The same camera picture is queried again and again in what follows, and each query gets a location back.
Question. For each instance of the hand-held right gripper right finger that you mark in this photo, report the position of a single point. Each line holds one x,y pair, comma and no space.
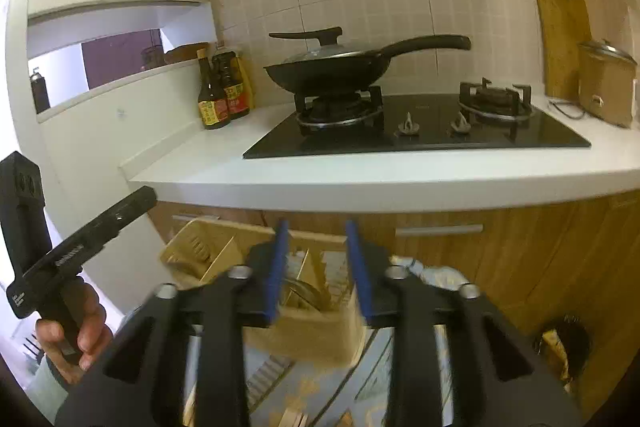
359,277

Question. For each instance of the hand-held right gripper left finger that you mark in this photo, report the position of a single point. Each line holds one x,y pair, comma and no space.
272,277

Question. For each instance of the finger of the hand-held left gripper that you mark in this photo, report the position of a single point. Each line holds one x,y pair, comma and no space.
127,209
22,197

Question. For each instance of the beige plastic utensil basket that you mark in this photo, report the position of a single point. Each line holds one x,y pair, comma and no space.
305,332

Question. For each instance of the person's left hand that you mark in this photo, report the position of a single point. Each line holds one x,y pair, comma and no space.
92,322

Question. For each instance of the dark spray can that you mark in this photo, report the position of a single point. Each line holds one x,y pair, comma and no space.
40,92

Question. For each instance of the patterned blue tablecloth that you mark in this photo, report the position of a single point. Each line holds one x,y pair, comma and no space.
320,387

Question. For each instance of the dark sauce bottle yellow label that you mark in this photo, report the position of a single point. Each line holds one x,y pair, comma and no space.
212,107

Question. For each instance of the black glass gas stove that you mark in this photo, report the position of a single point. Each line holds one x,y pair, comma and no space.
425,142

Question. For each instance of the dark sauce bottle red label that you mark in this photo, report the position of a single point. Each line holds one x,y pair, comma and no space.
235,99

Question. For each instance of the grey stove knob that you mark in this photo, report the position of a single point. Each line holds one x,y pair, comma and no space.
460,125
409,126

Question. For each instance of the black stove burner grate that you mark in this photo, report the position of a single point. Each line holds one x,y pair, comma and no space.
340,109
495,99

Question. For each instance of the black wok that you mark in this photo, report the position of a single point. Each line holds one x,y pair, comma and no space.
325,74

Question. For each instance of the dark and yellow object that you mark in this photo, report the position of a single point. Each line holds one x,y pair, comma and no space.
567,347

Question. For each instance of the glass wok lid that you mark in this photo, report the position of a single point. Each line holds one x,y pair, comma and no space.
320,47

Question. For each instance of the beige rice cooker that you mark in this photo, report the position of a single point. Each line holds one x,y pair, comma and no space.
605,87

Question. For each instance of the wooden cutting board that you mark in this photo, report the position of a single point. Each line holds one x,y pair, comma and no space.
562,42

